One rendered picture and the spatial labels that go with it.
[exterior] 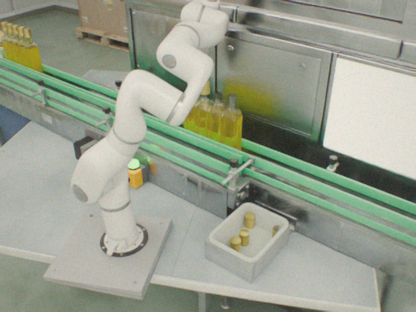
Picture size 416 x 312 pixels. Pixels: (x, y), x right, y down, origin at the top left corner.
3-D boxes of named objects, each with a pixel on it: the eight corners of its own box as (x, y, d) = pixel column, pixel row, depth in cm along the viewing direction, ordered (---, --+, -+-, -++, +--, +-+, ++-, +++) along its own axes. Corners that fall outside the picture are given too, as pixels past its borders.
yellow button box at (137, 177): (148, 181, 166) (146, 166, 162) (134, 190, 161) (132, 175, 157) (135, 175, 169) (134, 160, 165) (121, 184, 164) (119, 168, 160)
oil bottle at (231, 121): (241, 160, 155) (244, 107, 143) (233, 167, 151) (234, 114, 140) (228, 155, 158) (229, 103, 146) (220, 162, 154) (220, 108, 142)
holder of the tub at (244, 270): (296, 233, 142) (298, 215, 137) (251, 284, 123) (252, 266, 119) (253, 212, 150) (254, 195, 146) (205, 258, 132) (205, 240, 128)
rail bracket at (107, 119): (116, 137, 170) (112, 107, 162) (102, 145, 165) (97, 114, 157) (109, 134, 172) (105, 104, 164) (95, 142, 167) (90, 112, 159)
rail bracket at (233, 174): (254, 178, 145) (257, 147, 138) (225, 203, 134) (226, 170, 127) (247, 175, 147) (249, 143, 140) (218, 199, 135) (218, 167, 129)
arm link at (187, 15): (212, 15, 119) (181, 4, 119) (204, 47, 127) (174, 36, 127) (223, -4, 130) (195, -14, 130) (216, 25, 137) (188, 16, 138)
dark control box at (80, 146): (102, 158, 180) (99, 141, 175) (87, 166, 174) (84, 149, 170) (90, 151, 184) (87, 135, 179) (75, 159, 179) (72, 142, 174)
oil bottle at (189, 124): (204, 145, 164) (203, 94, 152) (195, 151, 160) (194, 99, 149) (192, 140, 167) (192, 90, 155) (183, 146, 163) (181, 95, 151)
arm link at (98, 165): (152, 135, 110) (111, 168, 98) (124, 182, 127) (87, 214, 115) (125, 111, 110) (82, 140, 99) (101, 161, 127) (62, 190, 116)
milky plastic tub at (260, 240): (288, 240, 138) (292, 220, 133) (251, 283, 123) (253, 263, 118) (244, 219, 147) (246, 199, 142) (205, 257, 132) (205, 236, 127)
